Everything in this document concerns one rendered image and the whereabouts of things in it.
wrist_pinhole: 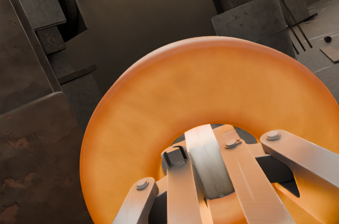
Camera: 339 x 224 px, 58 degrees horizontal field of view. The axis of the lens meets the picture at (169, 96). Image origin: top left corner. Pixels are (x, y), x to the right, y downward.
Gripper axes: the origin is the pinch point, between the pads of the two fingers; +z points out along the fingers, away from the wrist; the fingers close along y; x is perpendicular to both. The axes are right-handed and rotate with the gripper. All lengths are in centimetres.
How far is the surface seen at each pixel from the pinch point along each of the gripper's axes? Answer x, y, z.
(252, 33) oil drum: -29, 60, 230
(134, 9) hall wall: 51, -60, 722
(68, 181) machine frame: -6.7, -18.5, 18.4
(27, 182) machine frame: -4.0, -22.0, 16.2
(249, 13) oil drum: -14, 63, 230
